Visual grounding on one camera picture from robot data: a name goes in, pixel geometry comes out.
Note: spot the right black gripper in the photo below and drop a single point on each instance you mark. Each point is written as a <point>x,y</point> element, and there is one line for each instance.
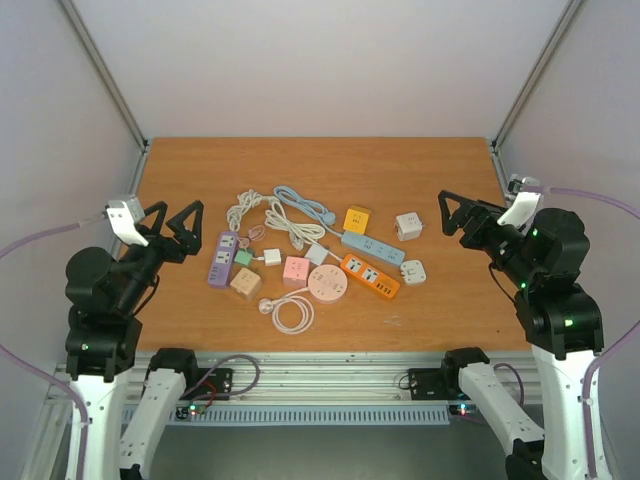
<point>473,220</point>

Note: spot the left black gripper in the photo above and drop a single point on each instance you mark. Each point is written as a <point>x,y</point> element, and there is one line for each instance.
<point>190,242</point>

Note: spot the white cube socket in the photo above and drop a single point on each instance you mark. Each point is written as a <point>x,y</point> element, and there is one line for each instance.
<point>408,226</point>

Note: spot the yellow cube socket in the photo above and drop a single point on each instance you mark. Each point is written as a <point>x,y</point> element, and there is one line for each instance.
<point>356,219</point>

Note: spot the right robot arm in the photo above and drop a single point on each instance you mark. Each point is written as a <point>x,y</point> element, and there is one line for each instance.
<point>541,253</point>

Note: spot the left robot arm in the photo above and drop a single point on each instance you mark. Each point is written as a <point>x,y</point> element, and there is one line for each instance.
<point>106,295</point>

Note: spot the grey white plug adapter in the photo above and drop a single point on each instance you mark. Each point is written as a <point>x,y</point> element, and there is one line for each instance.
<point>316,254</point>

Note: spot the purple power strip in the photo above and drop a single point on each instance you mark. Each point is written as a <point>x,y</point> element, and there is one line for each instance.
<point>222,263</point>

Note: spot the green small adapter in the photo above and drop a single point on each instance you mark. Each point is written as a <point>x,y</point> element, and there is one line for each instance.
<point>244,257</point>

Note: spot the beige cube socket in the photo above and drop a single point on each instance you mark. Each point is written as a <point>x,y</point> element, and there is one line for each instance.
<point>246,283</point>

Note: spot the white usb charger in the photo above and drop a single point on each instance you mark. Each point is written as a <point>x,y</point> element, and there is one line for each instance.
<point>272,257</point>

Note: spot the orange power strip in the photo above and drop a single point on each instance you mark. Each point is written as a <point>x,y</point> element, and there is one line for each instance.
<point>373,279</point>

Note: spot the pink cube socket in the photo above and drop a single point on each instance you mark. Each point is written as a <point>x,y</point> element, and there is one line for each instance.
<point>295,272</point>

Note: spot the pink round socket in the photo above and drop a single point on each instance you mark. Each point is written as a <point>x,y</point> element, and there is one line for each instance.
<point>327,284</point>

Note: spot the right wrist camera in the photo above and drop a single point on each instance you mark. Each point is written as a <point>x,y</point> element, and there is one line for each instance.
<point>523,194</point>

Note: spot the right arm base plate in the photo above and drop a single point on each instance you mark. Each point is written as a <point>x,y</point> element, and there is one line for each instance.
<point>431,384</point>

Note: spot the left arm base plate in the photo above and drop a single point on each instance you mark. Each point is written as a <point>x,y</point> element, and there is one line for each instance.
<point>219,383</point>

